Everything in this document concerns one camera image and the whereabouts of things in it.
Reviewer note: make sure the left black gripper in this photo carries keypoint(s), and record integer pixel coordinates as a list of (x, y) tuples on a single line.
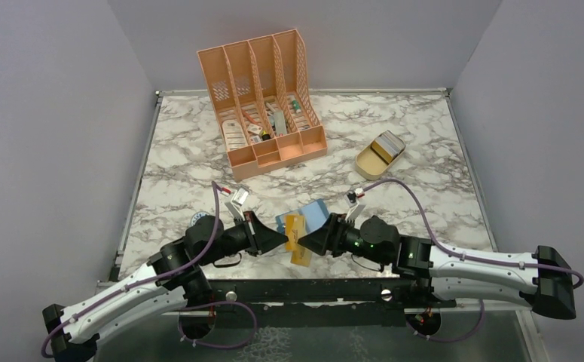
[(264, 238)]

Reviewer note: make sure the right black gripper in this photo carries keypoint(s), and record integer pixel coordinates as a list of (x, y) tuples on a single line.
[(318, 239)]

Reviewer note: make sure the gold credit card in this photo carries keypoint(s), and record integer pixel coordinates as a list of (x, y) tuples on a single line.
[(295, 228), (301, 256)]

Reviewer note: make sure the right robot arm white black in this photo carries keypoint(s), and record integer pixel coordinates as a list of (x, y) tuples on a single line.
[(541, 280)]

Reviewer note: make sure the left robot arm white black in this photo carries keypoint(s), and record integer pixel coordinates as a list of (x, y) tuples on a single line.
[(175, 270)]

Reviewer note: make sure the beige oval card tray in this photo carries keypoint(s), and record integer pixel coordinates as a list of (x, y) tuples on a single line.
[(370, 166)]

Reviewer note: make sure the stack of credit cards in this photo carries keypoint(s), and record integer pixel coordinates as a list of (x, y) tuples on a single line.
[(388, 146)]

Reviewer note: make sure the blue white round coaster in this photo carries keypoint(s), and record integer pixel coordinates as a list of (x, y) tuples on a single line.
[(197, 216)]

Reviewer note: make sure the orange plastic desk organizer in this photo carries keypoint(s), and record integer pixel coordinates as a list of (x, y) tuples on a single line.
[(247, 82)]

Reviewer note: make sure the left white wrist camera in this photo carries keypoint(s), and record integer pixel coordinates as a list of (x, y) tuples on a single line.
[(235, 203)]

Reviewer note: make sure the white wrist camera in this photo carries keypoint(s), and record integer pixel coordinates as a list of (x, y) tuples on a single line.
[(235, 203), (355, 205)]

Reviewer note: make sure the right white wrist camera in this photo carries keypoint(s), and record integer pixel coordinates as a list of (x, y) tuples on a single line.
[(355, 205)]

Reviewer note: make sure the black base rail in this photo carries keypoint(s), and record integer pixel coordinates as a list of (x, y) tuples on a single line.
[(340, 302)]

